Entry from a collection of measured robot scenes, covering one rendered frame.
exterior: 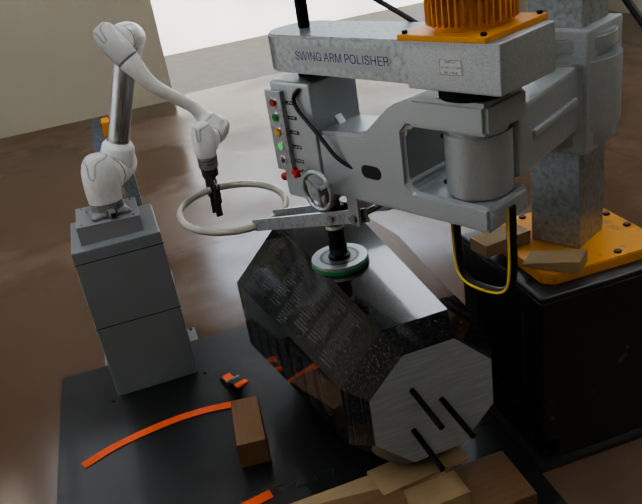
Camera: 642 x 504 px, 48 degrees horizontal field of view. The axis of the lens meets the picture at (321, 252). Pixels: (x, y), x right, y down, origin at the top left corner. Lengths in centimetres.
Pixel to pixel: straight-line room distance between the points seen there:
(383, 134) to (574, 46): 68
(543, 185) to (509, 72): 92
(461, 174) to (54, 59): 760
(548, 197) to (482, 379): 71
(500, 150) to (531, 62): 25
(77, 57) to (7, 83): 85
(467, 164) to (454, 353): 65
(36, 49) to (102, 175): 594
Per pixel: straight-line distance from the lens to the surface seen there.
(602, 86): 254
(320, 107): 240
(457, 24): 191
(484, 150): 201
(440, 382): 240
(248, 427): 310
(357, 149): 229
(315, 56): 229
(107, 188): 341
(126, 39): 330
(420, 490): 261
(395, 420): 241
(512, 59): 188
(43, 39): 924
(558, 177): 269
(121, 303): 349
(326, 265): 268
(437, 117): 203
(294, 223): 275
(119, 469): 331
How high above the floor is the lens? 206
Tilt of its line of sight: 26 degrees down
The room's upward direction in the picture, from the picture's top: 9 degrees counter-clockwise
